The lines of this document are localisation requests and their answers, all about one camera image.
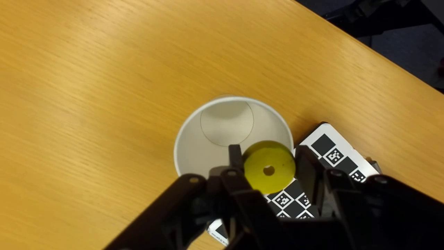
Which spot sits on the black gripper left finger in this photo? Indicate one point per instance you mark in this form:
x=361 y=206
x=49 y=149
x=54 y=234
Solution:
x=236 y=161

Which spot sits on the white paper cup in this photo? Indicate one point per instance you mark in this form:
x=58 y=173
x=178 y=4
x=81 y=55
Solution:
x=208 y=140

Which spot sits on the black white marker board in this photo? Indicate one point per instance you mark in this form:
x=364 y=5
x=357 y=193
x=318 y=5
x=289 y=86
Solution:
x=344 y=165

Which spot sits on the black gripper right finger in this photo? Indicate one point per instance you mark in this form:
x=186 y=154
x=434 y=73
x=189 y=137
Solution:
x=333 y=195

